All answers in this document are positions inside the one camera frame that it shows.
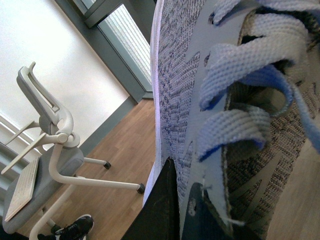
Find white keyboard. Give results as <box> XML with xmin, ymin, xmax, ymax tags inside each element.
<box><xmin>4</xmin><ymin>157</ymin><xmax>40</xmax><ymax>222</ymax></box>

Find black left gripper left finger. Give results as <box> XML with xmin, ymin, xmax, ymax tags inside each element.
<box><xmin>122</xmin><ymin>157</ymin><xmax>180</xmax><ymax>240</ymax></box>

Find grey knit sneaker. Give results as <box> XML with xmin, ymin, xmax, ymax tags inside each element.
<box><xmin>145</xmin><ymin>0</ymin><xmax>320</xmax><ymax>240</ymax></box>

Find black sneaker upper foot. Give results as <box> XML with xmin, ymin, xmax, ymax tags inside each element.
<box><xmin>37</xmin><ymin>214</ymin><xmax>94</xmax><ymax>240</ymax></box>

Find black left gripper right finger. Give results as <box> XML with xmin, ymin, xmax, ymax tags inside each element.
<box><xmin>230</xmin><ymin>224</ymin><xmax>261</xmax><ymax>240</ymax></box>

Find grey white office chair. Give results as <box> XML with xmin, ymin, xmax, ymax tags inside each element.
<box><xmin>1</xmin><ymin>63</ymin><xmax>145</xmax><ymax>240</ymax></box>

